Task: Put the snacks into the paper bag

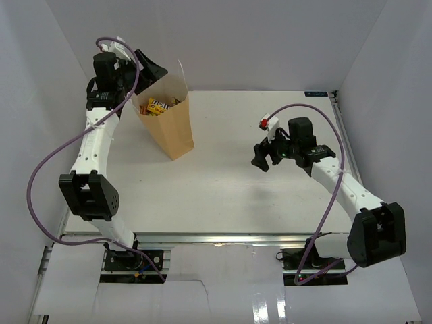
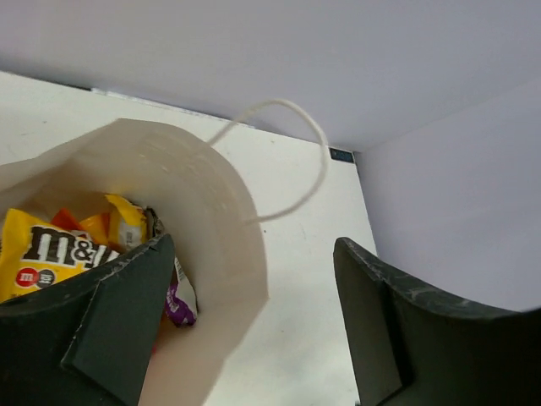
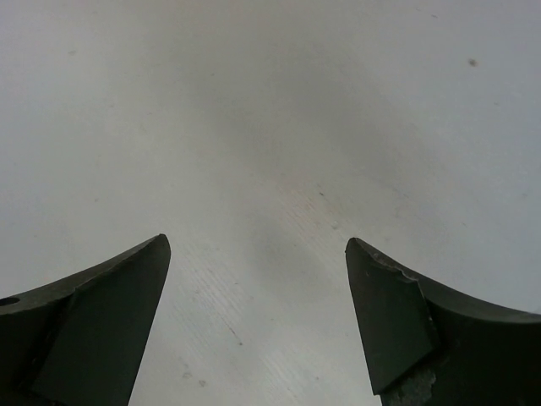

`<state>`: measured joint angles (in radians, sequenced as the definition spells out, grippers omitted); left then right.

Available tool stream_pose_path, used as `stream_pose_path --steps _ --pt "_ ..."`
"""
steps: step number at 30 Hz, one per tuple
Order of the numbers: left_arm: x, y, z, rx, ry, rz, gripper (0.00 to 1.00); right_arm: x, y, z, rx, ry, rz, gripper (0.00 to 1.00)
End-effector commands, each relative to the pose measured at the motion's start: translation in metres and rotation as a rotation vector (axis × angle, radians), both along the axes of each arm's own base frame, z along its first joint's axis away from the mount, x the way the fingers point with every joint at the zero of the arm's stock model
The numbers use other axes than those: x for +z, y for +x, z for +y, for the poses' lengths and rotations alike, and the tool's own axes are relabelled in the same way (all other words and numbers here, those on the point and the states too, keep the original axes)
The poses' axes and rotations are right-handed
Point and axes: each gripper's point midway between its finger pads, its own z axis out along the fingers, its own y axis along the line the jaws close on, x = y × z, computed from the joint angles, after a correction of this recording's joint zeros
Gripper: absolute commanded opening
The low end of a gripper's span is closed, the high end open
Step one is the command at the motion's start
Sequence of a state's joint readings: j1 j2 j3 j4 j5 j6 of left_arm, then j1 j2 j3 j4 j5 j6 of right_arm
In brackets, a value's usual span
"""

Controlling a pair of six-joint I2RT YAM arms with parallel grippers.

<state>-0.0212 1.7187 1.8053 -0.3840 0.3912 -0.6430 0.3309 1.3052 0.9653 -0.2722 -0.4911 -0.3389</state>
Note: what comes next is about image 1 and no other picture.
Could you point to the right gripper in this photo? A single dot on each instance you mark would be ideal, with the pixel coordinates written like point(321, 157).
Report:
point(262, 150)

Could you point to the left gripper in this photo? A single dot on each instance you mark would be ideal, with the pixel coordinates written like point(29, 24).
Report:
point(150, 69)

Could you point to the brown paper bag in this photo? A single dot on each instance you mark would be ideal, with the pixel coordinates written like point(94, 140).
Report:
point(171, 130)

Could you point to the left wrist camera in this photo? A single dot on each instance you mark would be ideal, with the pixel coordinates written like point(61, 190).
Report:
point(116, 47)

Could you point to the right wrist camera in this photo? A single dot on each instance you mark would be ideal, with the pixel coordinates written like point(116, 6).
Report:
point(270, 125)

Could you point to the aluminium front rail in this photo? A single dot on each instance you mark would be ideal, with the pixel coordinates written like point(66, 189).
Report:
point(220, 238)

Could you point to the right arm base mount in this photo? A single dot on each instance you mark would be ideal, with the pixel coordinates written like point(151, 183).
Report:
point(290, 259)

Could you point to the large orange gummy bag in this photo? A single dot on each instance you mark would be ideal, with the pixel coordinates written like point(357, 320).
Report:
point(143, 110)

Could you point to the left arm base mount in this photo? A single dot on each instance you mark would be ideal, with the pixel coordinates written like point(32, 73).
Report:
point(125, 260)

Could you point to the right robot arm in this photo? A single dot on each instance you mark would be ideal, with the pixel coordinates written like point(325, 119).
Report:
point(378, 228)

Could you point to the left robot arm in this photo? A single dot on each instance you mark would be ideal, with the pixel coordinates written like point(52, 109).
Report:
point(86, 189)

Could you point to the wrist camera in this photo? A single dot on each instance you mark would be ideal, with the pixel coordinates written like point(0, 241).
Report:
point(116, 47)
point(270, 125)

